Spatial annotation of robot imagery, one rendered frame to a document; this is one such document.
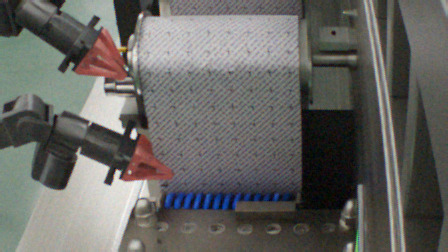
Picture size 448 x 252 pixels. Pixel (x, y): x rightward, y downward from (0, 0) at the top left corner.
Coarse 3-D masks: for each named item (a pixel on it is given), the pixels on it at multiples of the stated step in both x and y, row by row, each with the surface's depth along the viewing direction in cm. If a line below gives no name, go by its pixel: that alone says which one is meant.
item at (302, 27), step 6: (300, 24) 101; (300, 30) 100; (306, 30) 100; (300, 36) 100; (306, 36) 99; (300, 42) 99; (306, 42) 99; (300, 48) 99; (306, 48) 99; (300, 54) 99; (306, 54) 99; (300, 60) 99; (306, 60) 99; (300, 66) 100; (306, 66) 99; (300, 72) 100; (306, 72) 100; (300, 78) 100; (306, 78) 100; (300, 84) 101; (306, 84) 101; (300, 90) 103; (306, 90) 102
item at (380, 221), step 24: (360, 0) 82; (360, 24) 86; (360, 48) 88; (360, 72) 90; (360, 96) 92; (360, 120) 92; (384, 120) 57; (360, 144) 91; (384, 144) 54; (360, 168) 91; (384, 168) 53; (384, 192) 52; (384, 216) 51; (384, 240) 50
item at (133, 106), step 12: (120, 84) 117; (132, 84) 117; (120, 96) 118; (132, 96) 118; (132, 108) 120; (144, 108) 117; (120, 120) 120; (144, 120) 119; (144, 132) 121; (156, 180) 127; (156, 192) 129
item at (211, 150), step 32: (160, 128) 110; (192, 128) 109; (224, 128) 108; (256, 128) 106; (288, 128) 105; (160, 160) 113; (192, 160) 112; (224, 160) 111; (256, 160) 110; (288, 160) 109; (192, 192) 116; (224, 192) 115; (256, 192) 114; (288, 192) 113
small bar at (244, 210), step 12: (240, 204) 110; (252, 204) 109; (264, 204) 109; (276, 204) 108; (288, 204) 108; (240, 216) 109; (252, 216) 109; (264, 216) 108; (276, 216) 108; (288, 216) 107
